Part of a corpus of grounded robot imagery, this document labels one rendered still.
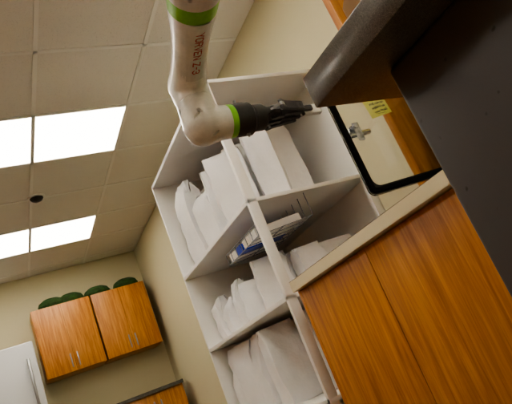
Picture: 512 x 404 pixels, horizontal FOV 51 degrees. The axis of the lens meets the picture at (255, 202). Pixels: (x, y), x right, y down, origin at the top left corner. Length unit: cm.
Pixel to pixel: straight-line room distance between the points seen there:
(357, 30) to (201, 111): 89
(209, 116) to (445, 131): 91
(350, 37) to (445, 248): 95
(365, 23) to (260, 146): 209
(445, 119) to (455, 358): 106
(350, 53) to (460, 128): 13
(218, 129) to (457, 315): 77
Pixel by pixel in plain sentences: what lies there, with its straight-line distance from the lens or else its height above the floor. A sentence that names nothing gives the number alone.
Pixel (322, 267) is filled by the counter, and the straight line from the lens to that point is 183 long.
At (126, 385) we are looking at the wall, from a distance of 645.
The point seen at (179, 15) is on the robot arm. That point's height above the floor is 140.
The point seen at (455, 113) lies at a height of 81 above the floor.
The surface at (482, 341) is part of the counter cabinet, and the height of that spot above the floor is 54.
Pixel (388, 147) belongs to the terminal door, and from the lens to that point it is 162.
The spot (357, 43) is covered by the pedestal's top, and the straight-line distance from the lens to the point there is 56.
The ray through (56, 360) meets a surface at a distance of 608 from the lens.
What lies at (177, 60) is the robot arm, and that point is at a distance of 137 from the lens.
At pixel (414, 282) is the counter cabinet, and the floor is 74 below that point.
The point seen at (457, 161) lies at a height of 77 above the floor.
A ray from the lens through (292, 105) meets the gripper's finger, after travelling 153.
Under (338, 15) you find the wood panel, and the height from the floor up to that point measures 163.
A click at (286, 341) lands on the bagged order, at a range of 263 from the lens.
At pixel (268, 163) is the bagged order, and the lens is 259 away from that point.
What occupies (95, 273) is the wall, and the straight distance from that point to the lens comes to 669.
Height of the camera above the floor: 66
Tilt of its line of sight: 17 degrees up
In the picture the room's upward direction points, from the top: 23 degrees counter-clockwise
